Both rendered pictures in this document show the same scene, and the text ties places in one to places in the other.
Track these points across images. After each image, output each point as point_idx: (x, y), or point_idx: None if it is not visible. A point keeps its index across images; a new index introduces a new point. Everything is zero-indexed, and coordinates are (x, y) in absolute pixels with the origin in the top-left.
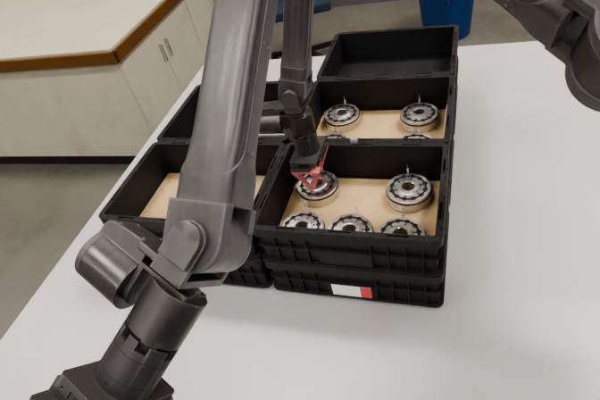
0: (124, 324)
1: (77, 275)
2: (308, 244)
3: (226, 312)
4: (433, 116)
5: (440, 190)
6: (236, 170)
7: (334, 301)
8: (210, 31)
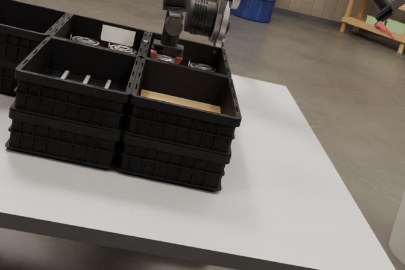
0: None
1: (231, 232)
2: None
3: (236, 157)
4: (92, 39)
5: (190, 41)
6: None
7: None
8: None
